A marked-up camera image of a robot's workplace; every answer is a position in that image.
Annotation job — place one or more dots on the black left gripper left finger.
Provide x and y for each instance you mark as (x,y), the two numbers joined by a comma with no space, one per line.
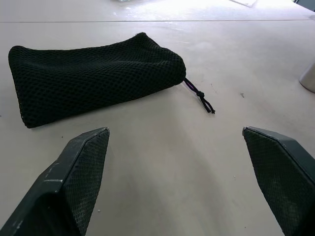
(61,182)

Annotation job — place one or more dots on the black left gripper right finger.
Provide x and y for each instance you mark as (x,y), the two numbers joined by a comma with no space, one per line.
(278,172)

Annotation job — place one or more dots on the black mesh drawstring pouch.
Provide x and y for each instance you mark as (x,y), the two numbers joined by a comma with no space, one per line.
(81,78)

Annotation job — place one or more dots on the grey metal object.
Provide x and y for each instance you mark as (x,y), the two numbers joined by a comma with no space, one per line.
(308,78)

